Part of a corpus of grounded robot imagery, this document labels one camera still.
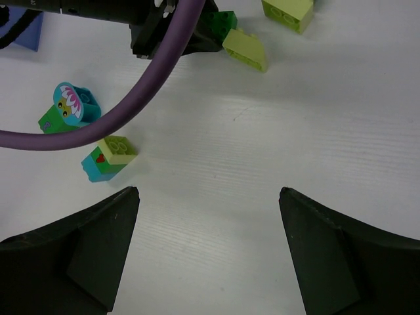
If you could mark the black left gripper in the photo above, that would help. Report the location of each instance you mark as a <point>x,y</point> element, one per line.
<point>144,18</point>

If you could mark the cyan lego brick of trio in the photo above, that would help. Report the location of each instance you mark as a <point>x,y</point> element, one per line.
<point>93,172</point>

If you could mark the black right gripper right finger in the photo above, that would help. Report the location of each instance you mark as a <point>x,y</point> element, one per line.
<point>345,266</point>

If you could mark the green four-stud lego brick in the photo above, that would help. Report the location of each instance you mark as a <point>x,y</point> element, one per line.
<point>220,23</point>

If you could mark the cyan flower-face lego piece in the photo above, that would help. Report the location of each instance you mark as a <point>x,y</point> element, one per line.
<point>76,105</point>

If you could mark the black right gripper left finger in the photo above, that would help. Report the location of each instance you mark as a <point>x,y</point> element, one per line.
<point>73,265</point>

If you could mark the green heart lego brick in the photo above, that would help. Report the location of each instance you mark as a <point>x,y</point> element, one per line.
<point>102,163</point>

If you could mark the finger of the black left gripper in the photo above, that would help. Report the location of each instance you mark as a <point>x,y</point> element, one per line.
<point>202,39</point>

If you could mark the purple-blue plastic tray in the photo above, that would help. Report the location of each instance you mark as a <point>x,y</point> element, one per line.
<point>29,38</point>

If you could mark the lime sloped lego brick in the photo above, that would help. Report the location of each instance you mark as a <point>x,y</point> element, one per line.
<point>246,48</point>
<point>294,14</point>

